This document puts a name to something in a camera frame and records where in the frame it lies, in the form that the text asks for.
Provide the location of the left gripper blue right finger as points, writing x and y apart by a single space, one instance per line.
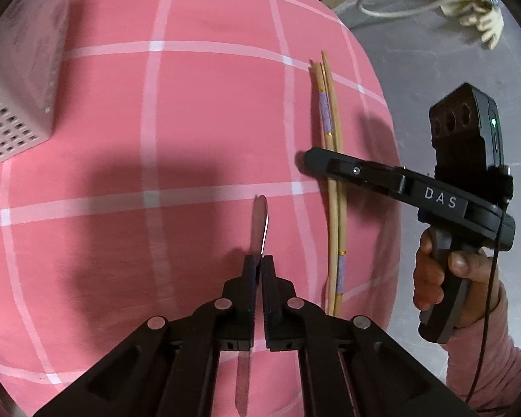
349 367

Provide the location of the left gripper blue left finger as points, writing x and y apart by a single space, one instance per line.
167 368

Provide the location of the wooden chopstick purple band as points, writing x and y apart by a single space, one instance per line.
337 200

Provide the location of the steel table knife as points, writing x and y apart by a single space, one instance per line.
260 221

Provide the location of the pink right sleeve forearm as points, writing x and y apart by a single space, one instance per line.
499 383

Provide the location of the cream rubber gloves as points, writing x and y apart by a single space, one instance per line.
483 15

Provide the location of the pink checked tablecloth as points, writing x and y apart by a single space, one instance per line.
171 116

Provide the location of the white perforated utensil holder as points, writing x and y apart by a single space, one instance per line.
32 43

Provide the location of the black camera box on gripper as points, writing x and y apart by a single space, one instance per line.
468 143

